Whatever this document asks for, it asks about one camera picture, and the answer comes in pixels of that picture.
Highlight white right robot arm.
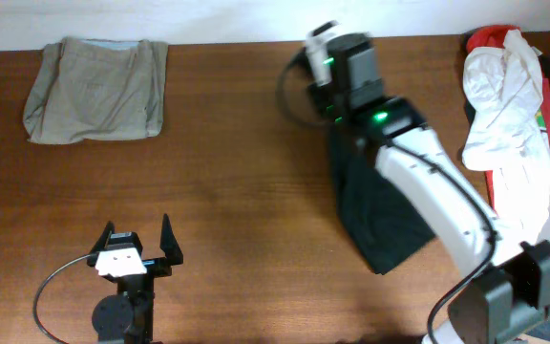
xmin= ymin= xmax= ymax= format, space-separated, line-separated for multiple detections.
xmin=305 ymin=23 xmax=550 ymax=343

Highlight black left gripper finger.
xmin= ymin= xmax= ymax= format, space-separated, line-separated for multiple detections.
xmin=159 ymin=214 xmax=183 ymax=266
xmin=90 ymin=221 xmax=115 ymax=254

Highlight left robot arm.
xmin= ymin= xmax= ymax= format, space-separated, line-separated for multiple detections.
xmin=87 ymin=215 xmax=183 ymax=344

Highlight folded khaki shorts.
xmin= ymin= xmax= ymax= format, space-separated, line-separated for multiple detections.
xmin=22 ymin=37 xmax=168 ymax=145

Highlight white shirt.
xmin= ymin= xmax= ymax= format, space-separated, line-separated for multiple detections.
xmin=462 ymin=29 xmax=550 ymax=244

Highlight black shorts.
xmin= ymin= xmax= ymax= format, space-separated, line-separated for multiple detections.
xmin=327 ymin=128 xmax=434 ymax=275

